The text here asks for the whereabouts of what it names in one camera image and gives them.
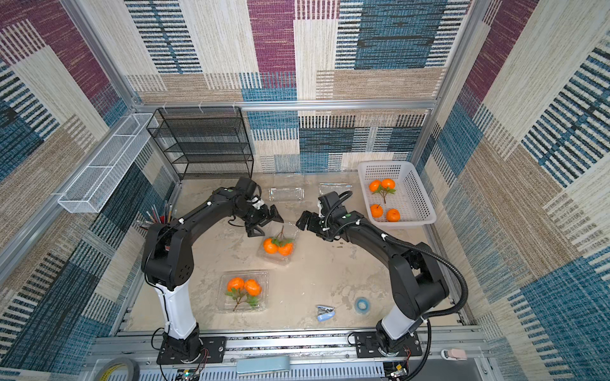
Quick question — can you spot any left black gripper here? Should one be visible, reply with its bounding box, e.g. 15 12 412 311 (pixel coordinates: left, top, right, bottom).
236 205 286 238

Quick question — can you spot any clear clamshell container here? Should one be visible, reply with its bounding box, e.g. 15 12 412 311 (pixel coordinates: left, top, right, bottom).
216 271 269 313
318 183 353 195
268 187 305 203
256 222 299 265

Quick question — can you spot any clear clamshell container back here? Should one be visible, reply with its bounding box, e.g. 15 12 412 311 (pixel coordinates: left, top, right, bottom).
318 183 353 195

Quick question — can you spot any orange pair with leaves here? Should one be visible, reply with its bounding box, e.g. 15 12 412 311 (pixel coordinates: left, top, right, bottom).
369 179 396 203

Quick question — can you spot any white plastic perforated basket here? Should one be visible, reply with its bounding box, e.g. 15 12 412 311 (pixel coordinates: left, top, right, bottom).
357 161 437 229

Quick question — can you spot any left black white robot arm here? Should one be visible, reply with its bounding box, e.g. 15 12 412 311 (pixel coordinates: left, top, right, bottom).
141 177 283 365

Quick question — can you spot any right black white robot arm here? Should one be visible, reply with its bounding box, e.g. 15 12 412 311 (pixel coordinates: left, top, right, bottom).
296 191 449 354

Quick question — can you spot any orange pair in left container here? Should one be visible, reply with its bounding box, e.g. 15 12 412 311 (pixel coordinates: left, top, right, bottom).
262 227 294 257

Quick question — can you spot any orange pair in container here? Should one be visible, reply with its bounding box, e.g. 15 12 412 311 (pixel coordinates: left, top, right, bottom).
225 277 262 311
262 227 294 257

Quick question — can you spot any orange pair in front container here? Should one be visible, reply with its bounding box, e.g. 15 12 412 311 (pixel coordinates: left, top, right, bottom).
225 277 262 311

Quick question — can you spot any clear clamshell container front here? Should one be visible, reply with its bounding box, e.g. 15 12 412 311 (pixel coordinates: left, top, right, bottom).
216 271 269 313

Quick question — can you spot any blue stapler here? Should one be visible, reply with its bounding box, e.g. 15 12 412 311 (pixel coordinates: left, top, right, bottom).
317 305 335 322

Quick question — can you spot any blue tape roll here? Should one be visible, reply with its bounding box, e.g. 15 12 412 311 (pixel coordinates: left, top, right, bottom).
354 297 370 314

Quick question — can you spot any red pencil cup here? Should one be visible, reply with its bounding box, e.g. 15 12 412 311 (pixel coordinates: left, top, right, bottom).
134 203 175 230

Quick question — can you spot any grey tape roll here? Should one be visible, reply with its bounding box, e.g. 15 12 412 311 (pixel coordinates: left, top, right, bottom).
94 357 140 381

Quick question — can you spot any pink white small device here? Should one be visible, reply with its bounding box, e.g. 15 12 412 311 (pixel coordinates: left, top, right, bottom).
440 349 468 361

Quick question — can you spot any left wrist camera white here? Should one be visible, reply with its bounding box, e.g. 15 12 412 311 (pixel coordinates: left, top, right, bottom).
250 197 265 210

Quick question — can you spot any black wire shelf rack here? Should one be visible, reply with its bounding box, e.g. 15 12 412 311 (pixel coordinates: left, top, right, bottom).
146 106 254 180

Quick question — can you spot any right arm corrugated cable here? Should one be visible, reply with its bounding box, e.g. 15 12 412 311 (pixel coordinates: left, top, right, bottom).
380 232 470 381

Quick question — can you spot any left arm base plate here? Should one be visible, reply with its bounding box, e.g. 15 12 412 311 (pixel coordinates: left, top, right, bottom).
157 334 227 365

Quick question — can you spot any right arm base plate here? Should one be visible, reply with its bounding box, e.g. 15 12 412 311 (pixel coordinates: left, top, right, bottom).
347 330 424 358

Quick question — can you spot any white wire mesh tray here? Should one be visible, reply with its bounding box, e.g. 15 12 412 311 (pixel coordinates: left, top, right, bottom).
58 114 153 214

